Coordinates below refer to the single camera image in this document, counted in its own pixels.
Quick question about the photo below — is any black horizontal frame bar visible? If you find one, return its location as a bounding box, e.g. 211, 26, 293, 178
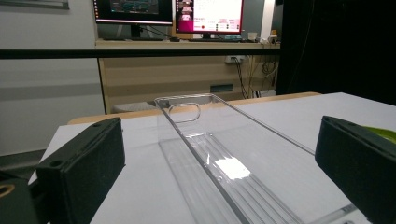
0, 48, 281, 61

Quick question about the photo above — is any monitor with pink white screen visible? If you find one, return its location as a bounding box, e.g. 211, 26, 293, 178
174, 0, 245, 39

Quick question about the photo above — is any bundle of black desk cables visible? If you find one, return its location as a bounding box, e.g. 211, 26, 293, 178
233, 57, 279, 99

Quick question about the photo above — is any black curtain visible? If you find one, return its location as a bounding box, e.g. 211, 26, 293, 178
275, 0, 396, 106

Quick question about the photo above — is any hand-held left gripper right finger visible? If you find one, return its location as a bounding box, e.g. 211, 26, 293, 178
314, 115, 396, 224

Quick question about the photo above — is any white table mat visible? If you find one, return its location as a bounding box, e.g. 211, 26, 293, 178
27, 91, 396, 224

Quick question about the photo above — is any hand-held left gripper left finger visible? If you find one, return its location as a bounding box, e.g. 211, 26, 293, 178
35, 117, 127, 224

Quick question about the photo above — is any light wooden desk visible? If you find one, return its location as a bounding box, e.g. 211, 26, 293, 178
94, 37, 281, 115

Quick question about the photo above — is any green phone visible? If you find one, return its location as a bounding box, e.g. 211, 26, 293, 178
363, 125, 396, 145

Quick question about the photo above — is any white partition panel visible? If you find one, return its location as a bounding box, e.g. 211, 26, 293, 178
0, 0, 106, 157

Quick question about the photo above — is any grey desk drawer handle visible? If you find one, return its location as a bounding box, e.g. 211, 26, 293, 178
209, 83, 234, 93

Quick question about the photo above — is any white power strip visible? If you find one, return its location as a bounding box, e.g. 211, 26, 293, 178
224, 55, 247, 64

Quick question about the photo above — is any clear plastic tray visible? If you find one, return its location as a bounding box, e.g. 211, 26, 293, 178
153, 92, 362, 224

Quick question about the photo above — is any black computer monitor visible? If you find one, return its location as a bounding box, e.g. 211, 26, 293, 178
92, 0, 174, 38

